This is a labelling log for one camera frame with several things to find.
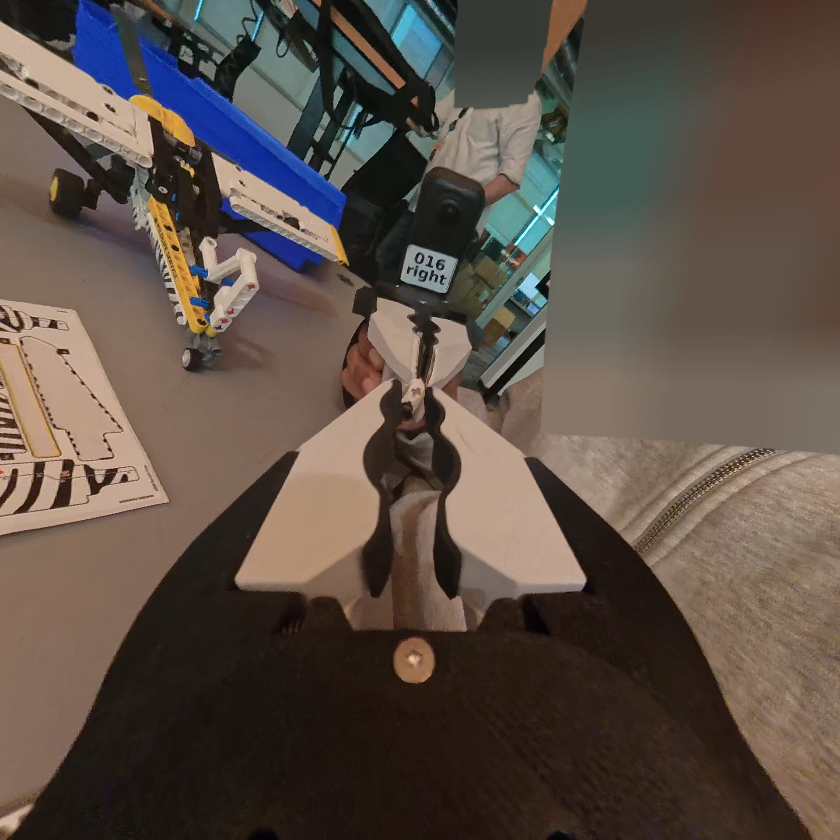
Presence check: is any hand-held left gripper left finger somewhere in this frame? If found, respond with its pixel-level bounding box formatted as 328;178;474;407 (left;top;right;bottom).
234;381;404;630

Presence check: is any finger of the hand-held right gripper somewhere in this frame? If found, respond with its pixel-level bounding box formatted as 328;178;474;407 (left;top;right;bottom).
367;307;422;383
425;323;472;395

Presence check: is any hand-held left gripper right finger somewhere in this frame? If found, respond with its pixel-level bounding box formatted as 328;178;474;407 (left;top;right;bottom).
425;387;588;631

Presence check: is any white yellow lego plane model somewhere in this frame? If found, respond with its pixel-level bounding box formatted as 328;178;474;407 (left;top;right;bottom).
0;23;350;371

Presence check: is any person's right hand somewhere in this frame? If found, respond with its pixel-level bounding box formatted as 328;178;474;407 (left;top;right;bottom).
340;328;429;434

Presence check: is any stack of cardboard boxes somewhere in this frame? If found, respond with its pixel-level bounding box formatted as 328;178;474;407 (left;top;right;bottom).
453;252;521;345

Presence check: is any wooden standing desk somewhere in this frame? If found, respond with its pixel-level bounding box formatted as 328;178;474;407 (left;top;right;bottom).
315;0;439;191

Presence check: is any blue plastic bin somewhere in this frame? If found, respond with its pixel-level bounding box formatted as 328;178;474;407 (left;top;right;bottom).
75;0;347;270

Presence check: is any zebra striped sticker sheet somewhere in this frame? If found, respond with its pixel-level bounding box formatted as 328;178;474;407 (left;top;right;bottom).
0;298;170;537

